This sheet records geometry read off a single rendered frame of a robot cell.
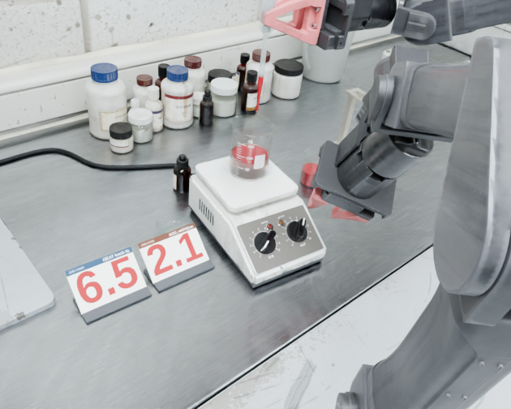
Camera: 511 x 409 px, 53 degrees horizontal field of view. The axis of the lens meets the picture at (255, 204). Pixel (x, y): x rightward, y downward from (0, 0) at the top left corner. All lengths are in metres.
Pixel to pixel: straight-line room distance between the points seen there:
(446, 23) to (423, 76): 0.33
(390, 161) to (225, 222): 0.27
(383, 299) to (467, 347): 0.44
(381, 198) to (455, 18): 0.27
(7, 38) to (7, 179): 0.25
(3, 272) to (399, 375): 0.53
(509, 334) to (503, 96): 0.12
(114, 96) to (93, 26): 0.17
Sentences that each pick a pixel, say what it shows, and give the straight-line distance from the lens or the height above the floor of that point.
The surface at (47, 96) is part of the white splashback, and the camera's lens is 1.04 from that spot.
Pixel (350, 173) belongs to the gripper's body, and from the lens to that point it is 0.58.
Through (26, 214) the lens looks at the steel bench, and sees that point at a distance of 0.85.
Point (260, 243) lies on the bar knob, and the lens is 0.71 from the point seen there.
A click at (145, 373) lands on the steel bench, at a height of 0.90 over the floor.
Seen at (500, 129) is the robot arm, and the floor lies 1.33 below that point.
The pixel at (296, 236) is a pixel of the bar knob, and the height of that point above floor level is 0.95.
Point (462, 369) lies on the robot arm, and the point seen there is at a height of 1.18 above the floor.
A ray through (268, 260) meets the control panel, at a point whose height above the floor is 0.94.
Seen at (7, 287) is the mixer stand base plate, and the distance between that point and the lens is 0.73.
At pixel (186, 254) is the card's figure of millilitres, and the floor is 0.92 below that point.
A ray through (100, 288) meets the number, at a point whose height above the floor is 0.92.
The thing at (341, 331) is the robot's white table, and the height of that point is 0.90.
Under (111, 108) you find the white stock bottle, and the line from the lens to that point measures 0.98.
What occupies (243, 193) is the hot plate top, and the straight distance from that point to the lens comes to 0.73.
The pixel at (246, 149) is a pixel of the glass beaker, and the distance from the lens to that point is 0.73.
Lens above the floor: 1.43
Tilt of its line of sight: 38 degrees down
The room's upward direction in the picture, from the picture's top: 8 degrees clockwise
